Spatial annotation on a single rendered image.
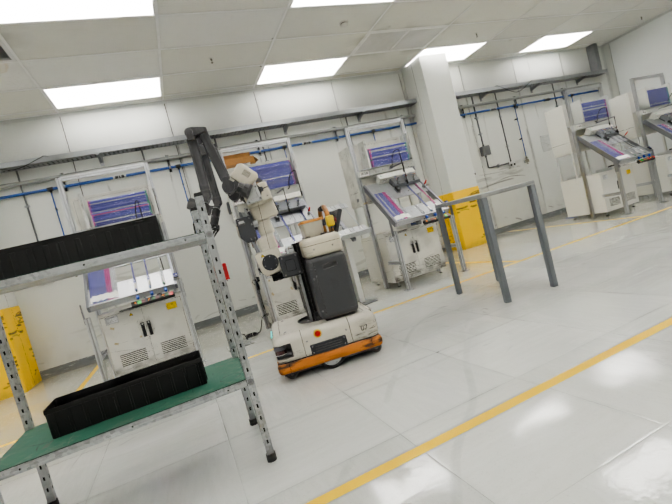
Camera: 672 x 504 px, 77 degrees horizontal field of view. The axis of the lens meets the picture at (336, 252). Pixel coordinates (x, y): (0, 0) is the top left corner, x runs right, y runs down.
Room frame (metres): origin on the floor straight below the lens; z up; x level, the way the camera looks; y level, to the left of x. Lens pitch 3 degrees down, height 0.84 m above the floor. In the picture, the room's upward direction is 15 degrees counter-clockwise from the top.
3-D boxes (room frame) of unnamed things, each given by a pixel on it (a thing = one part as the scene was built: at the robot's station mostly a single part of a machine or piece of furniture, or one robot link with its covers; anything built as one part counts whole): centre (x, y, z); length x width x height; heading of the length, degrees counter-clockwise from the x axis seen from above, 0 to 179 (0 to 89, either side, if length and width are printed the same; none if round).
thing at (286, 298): (4.57, 0.58, 0.31); 0.70 x 0.65 x 0.62; 111
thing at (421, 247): (4.92, -0.86, 0.65); 1.01 x 0.73 x 1.29; 21
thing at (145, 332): (3.89, 1.86, 0.66); 1.01 x 0.73 x 1.31; 21
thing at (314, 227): (2.85, 0.12, 0.87); 0.23 x 0.15 x 0.11; 9
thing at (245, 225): (2.79, 0.52, 0.99); 0.28 x 0.16 x 0.22; 9
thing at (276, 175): (4.48, 0.48, 1.52); 0.51 x 0.13 x 0.27; 111
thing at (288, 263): (2.75, 0.39, 0.68); 0.28 x 0.27 x 0.25; 9
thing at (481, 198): (3.34, -1.23, 0.40); 0.70 x 0.45 x 0.80; 13
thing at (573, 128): (6.35, -4.10, 0.95); 1.36 x 0.82 x 1.90; 21
